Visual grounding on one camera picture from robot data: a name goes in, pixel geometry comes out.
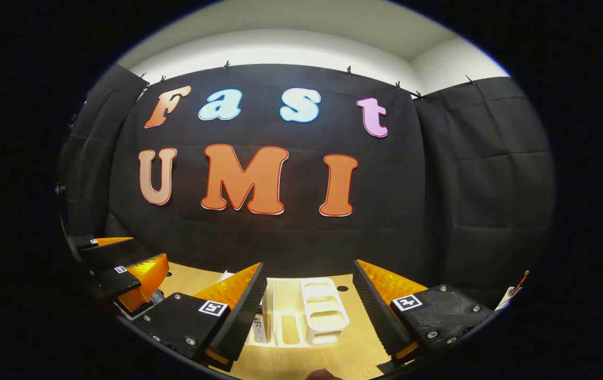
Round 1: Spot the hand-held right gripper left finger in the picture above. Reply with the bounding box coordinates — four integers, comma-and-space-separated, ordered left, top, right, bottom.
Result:
133, 262, 268, 372

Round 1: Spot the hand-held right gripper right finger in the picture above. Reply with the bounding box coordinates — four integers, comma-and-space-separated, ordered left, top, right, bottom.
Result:
353, 259, 495, 366

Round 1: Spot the white plastic bookshelf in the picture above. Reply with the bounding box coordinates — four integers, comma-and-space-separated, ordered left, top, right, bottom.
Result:
246, 277, 351, 348

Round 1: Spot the white equipment with red cable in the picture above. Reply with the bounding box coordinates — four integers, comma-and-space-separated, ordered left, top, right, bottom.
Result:
494, 270, 530, 312

